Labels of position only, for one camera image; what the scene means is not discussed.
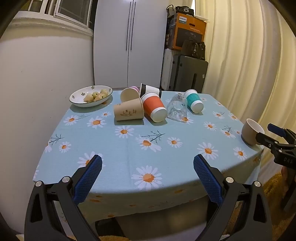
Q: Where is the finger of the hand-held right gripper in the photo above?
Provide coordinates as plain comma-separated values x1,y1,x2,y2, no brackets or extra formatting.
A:
268,123,296,146
255,132,286,151

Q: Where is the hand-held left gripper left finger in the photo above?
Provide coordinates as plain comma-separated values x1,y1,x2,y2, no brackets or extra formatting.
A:
24,154,103,241

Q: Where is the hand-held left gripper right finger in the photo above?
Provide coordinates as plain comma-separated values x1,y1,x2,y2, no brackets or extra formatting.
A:
193,154,273,241

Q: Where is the beige ceramic cup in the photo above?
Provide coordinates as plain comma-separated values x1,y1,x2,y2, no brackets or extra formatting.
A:
241,118,265,146

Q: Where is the brown kraft paper cup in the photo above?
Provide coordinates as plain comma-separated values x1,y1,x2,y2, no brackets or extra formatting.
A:
113,98,144,121

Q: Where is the clear glass cup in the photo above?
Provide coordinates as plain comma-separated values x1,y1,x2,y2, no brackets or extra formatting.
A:
166,93,188,121

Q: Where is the teal paper cup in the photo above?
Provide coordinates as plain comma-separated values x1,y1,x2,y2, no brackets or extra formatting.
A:
184,89,204,113

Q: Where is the orange paper cup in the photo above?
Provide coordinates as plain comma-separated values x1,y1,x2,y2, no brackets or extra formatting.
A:
141,92,168,123

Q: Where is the pink paper cup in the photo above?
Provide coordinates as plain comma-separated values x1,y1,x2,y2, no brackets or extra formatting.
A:
120,86,140,103

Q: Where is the black and white paper cup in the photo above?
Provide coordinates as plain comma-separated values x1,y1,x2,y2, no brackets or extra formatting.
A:
139,83,162,98

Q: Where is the yellow fluffy rug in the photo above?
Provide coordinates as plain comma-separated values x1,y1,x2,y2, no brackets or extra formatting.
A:
263,173,286,210

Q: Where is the blue daisy tablecloth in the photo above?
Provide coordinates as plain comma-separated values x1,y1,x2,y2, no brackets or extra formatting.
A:
33,88,264,223

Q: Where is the cream curtain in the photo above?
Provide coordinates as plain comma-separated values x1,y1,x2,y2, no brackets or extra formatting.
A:
194,0,296,163

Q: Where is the white flower print bowl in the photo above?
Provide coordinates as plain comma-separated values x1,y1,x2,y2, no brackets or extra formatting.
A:
69,85,113,108

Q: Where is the grey suitcase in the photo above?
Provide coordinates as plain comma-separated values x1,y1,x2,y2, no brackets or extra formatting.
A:
168,54,208,93

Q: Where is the black handbag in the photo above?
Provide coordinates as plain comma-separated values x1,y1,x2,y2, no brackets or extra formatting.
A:
182,39,206,61

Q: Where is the white suitcase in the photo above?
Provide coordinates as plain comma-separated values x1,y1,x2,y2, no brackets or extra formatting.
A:
160,48,174,91

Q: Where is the orange cardboard box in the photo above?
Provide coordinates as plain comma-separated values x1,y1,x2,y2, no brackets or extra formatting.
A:
165,12,207,52

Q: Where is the white wardrobe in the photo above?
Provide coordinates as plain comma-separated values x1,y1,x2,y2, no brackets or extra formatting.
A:
93,0,170,89

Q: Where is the black camera bag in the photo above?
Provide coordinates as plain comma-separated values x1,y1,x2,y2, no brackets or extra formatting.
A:
166,4,195,17

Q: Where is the white window frame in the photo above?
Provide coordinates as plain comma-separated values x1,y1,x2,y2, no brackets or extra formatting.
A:
10,0,96,36

